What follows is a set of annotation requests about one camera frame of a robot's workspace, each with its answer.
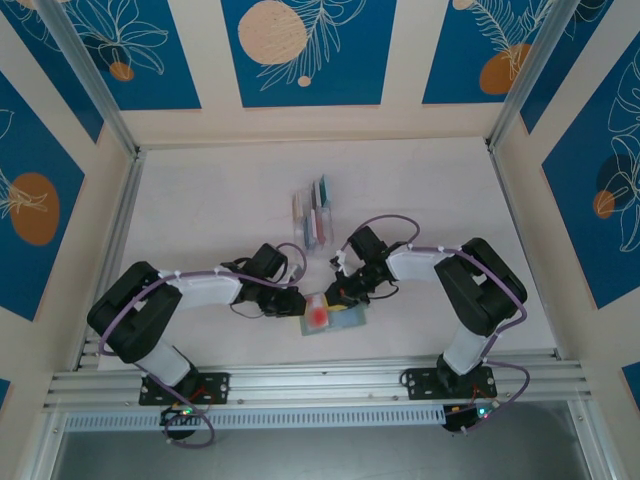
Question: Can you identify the aluminium table side rail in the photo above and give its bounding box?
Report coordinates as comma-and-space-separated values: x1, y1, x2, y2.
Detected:
487, 142, 561, 362
72, 149, 147, 372

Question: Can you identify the clear acrylic card display stand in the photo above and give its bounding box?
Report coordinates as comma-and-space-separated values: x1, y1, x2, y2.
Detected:
291, 174, 335, 259

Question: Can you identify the aluminium frame post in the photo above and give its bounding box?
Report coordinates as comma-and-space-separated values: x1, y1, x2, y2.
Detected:
35, 0, 142, 160
485, 0, 579, 151

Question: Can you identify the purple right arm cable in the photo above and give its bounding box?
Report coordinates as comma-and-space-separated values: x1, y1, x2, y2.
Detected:
332, 214, 534, 436

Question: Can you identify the aluminium mounting rail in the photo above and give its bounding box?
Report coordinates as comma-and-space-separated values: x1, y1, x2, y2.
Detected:
42, 352, 594, 414

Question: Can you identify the aluminium frame leg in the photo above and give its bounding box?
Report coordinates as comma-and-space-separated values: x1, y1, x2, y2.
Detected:
14, 412, 69, 480
567, 399, 619, 480

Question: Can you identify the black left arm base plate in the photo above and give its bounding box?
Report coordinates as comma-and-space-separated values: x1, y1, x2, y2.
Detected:
138, 372, 232, 407

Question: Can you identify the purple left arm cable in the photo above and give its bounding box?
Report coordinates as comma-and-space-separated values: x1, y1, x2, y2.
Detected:
98, 242, 308, 447

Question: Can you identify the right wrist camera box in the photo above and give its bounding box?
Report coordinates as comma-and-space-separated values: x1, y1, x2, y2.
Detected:
327, 248, 352, 275

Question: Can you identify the white slotted cable duct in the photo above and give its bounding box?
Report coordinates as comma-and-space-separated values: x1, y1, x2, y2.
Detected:
63, 404, 447, 432

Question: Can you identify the sage green card holder wallet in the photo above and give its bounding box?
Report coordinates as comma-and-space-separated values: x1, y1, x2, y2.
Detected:
298, 292, 370, 338

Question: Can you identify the grey metal sheet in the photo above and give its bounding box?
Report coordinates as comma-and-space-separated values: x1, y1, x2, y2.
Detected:
49, 402, 589, 480

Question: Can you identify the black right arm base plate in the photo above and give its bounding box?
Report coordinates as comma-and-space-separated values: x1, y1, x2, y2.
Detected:
402, 367, 499, 401

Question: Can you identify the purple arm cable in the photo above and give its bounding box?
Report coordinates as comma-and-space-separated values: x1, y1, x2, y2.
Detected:
98, 242, 308, 447
332, 214, 534, 436

